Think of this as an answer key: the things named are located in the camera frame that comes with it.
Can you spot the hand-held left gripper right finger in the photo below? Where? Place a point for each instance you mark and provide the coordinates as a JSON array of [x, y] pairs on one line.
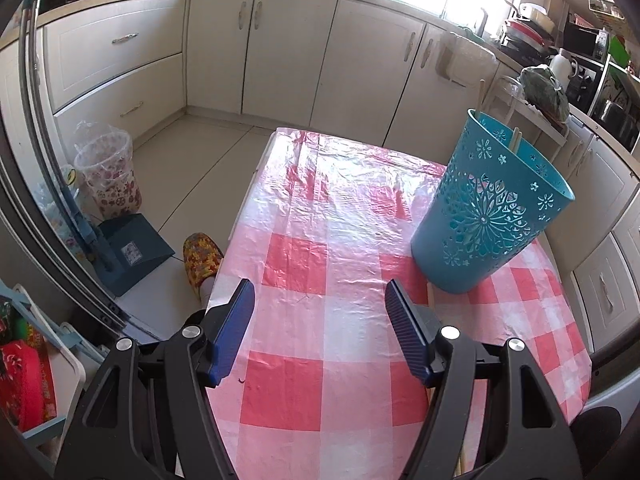
[[406, 330]]

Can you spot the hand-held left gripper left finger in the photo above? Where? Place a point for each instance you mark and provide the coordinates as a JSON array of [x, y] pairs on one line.
[[231, 330]]

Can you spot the teal perforated plastic basket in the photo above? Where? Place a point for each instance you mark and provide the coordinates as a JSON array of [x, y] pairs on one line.
[[475, 220]]

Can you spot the yellow floral slipper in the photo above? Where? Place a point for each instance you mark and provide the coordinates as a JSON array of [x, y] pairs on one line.
[[200, 257]]

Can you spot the pink checked plastic tablecloth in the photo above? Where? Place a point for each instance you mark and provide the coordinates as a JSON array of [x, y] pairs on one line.
[[325, 260]]

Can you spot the blue dustpan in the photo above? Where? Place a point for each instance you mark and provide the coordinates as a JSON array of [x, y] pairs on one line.
[[135, 255]]

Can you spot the white and blue shelf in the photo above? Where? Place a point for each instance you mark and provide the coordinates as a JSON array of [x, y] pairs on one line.
[[65, 360]]

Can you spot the floral trash bin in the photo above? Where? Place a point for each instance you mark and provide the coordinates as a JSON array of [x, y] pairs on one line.
[[107, 185]]

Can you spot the red packet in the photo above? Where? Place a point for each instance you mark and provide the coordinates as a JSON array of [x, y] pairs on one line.
[[25, 385]]

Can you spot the wooden chopstick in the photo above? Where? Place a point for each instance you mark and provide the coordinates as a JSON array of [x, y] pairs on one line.
[[518, 142], [512, 139]]

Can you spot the cream base cabinet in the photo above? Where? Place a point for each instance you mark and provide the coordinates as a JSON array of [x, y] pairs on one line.
[[600, 200], [280, 50]]

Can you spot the silver refrigerator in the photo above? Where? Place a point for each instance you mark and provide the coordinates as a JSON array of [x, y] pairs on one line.
[[30, 210]]

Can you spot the white storage rack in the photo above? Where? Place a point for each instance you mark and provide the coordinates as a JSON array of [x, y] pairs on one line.
[[545, 130]]

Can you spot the green tied bag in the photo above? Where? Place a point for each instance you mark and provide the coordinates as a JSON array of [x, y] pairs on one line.
[[545, 90]]

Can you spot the cream drawer cabinet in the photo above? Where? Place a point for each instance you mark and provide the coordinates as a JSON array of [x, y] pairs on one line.
[[115, 75]]

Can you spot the dish rack with bowls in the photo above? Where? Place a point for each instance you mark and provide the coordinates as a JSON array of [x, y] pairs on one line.
[[527, 35]]

